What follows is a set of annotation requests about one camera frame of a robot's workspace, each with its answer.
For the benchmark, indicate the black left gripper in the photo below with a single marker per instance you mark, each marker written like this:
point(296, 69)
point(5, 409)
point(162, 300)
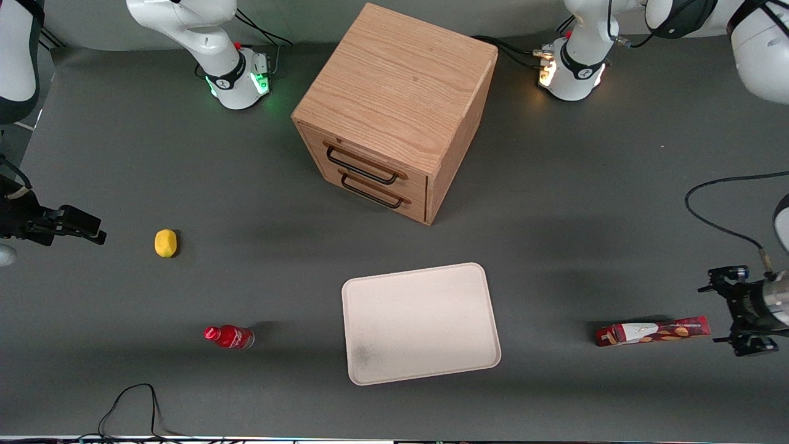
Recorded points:
point(747, 303)

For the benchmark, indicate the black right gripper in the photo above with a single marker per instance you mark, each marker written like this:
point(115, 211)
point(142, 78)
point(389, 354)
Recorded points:
point(18, 217)

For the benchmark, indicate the red cookie box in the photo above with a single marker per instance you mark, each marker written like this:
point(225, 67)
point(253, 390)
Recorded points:
point(653, 332)

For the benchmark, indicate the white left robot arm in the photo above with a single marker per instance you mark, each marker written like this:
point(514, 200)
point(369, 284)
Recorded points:
point(579, 74)

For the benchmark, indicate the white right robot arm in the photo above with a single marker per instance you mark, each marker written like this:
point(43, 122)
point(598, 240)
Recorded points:
point(228, 68)

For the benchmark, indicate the white rectangular tray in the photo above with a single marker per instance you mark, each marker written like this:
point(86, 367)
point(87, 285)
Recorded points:
point(419, 324)

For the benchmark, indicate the yellow lemon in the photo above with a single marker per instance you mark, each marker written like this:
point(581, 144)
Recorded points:
point(165, 243)

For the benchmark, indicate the red soda bottle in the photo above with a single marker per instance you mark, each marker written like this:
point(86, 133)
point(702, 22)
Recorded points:
point(231, 337)

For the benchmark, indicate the narrow wooden drawer front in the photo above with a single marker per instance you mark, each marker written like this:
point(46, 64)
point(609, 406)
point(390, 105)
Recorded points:
point(416, 208)

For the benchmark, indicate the wide wooden drawer front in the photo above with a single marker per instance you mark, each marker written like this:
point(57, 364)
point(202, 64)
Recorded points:
point(414, 185)

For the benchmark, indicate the wooden drawer cabinet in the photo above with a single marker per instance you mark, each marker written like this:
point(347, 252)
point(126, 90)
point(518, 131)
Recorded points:
point(394, 92)

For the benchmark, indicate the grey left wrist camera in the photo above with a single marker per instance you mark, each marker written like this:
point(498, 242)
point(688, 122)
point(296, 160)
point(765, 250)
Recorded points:
point(778, 299)

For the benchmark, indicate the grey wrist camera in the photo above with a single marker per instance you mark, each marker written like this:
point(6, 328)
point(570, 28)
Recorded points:
point(778, 299)
point(6, 255)

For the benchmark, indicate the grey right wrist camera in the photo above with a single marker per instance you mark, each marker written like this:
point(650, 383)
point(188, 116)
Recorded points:
point(6, 255)

